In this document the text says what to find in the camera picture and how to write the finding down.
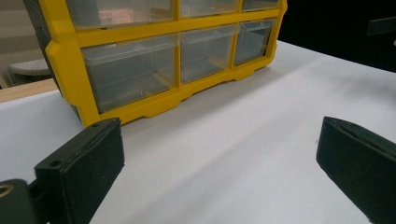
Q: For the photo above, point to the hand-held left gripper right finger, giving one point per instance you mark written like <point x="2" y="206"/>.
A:
<point x="358" y="161"/>

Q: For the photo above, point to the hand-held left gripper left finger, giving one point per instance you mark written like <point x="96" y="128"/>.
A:
<point x="81" y="168"/>

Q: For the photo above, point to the yellow drawer cabinet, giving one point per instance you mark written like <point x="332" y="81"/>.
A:
<point x="67" y="62"/>

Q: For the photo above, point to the large clear plastic drawer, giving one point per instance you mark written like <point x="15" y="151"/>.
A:
<point x="127" y="71"/>
<point x="118" y="11"/>

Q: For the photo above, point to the wooden table edge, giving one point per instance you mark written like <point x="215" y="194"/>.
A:
<point x="26" y="89"/>

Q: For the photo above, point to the white perforated stool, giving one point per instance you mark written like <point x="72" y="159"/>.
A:
<point x="29" y="67"/>

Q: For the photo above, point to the dark object on stand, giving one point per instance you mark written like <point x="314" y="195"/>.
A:
<point x="381" y="25"/>

